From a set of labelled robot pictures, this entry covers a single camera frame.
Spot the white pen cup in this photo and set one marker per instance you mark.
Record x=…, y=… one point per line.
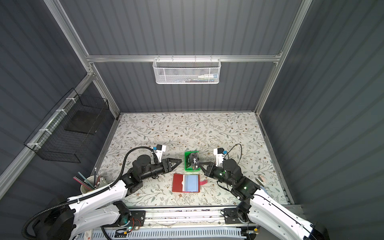
x=91, y=183

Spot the white slotted cable duct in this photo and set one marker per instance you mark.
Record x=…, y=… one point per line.
x=215, y=233

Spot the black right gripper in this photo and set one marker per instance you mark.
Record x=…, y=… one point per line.
x=209, y=171

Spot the red card holder wallet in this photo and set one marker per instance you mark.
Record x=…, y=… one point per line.
x=187, y=183

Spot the white wire mesh basket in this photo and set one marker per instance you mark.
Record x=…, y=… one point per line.
x=185, y=73

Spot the white tube in basket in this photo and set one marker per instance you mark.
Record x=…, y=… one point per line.
x=209, y=76

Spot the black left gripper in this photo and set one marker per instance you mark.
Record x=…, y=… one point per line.
x=166, y=165

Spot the black wire basket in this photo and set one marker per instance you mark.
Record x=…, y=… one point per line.
x=66, y=135

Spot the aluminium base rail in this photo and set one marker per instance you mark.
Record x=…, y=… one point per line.
x=186, y=217

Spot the small objects at table edge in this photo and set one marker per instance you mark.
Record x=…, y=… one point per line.
x=261, y=179

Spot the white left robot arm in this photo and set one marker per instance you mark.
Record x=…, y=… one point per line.
x=102, y=208

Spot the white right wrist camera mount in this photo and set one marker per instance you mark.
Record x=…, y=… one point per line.
x=219, y=153

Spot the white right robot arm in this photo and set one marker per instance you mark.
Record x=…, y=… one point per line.
x=258, y=207

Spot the green card tray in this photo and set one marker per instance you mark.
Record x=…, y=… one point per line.
x=187, y=164

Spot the grey VIP credit card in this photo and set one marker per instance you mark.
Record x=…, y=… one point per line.
x=194, y=160

